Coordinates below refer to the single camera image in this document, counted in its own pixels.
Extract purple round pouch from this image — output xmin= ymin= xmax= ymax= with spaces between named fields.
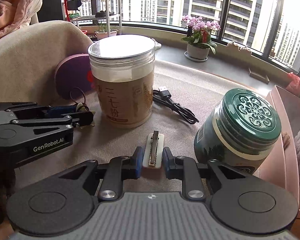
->
xmin=54 ymin=53 xmax=97 ymax=100

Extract glass jar with green lid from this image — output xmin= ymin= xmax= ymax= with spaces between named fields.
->
xmin=194 ymin=88 xmax=282 ymax=178

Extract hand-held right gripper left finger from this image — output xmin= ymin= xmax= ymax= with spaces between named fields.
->
xmin=59 ymin=146 xmax=143 ymax=201

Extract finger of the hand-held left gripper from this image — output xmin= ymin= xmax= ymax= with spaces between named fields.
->
xmin=0 ymin=102 xmax=78 ymax=119
xmin=11 ymin=110 xmax=95 ymax=144

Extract pink blanket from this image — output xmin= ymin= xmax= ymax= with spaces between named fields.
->
xmin=0 ymin=0 xmax=43 ymax=45

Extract black window frame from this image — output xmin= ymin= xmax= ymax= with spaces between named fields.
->
xmin=57 ymin=0 xmax=300 ymax=79

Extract small brown cardboard box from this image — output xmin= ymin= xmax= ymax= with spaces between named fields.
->
xmin=249 ymin=67 xmax=270 ymax=84

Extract small green potted plant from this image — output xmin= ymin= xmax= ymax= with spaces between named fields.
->
xmin=94 ymin=21 xmax=118 ymax=40

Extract potted pink orchid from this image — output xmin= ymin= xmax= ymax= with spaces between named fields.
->
xmin=180 ymin=15 xmax=221 ymax=62

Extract pink cardboard box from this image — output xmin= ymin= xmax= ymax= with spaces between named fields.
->
xmin=259 ymin=85 xmax=300 ymax=219

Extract metal shelf rack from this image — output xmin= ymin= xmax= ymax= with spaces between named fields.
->
xmin=62 ymin=0 xmax=123 ymax=40

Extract pink sheer cloth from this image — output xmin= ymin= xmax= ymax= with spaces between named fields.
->
xmin=286 ymin=72 xmax=300 ymax=97

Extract black usb cable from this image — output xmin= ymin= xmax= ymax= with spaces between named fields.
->
xmin=152 ymin=86 xmax=200 ymax=124

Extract clear jar with brown label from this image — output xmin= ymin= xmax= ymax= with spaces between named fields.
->
xmin=87 ymin=34 xmax=157 ymax=129

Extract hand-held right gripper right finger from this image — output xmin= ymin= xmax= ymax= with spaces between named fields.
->
xmin=163 ymin=147 xmax=250 ymax=200

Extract beige blanket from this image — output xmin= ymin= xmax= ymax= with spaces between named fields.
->
xmin=0 ymin=20 xmax=94 ymax=105

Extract white metal hair clip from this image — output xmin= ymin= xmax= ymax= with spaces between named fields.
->
xmin=142 ymin=130 xmax=165 ymax=168

